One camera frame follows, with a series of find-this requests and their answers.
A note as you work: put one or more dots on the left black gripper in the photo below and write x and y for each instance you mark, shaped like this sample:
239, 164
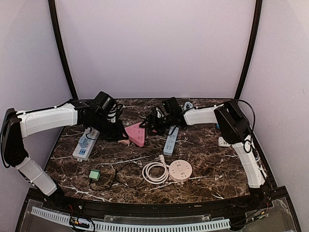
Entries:
117, 135

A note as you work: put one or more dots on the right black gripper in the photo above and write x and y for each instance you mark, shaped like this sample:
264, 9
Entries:
156, 127

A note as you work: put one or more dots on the peach plug adapter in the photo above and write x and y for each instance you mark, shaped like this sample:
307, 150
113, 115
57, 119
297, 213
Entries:
124, 142

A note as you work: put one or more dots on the white long power strip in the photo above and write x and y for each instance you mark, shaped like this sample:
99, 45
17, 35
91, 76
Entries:
82, 154

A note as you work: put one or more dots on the green usb charger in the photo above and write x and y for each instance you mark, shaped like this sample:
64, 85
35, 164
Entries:
94, 175

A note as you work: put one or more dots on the round pink power socket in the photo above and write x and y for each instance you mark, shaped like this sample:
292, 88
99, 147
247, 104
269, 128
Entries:
180, 171

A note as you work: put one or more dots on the white plug adapter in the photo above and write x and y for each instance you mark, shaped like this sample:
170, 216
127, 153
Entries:
222, 142

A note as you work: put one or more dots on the light blue plug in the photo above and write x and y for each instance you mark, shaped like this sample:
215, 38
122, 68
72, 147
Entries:
83, 142

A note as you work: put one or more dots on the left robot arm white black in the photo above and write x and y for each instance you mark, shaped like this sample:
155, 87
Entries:
18, 125

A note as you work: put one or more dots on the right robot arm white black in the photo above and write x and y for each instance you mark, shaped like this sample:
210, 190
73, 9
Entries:
234, 126

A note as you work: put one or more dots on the pink triangular power strip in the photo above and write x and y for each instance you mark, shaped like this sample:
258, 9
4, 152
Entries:
136, 134

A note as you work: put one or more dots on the light blue power strip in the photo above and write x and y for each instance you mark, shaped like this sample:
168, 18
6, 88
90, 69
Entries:
171, 141

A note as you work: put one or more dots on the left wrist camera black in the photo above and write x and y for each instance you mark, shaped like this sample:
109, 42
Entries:
104, 103

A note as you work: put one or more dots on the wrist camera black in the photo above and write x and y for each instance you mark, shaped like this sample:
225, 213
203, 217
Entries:
172, 107
104, 103

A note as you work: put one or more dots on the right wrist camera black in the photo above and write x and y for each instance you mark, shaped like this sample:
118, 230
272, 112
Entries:
172, 107

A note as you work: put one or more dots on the white slotted cable duct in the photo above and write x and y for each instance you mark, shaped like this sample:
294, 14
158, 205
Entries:
134, 224

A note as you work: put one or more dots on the left black frame post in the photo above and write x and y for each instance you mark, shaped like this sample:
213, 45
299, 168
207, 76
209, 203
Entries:
60, 47

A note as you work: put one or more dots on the black frame post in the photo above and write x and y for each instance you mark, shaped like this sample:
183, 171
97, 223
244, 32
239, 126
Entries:
250, 48
60, 47

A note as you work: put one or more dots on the right black frame post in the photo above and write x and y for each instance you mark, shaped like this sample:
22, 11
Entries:
250, 48

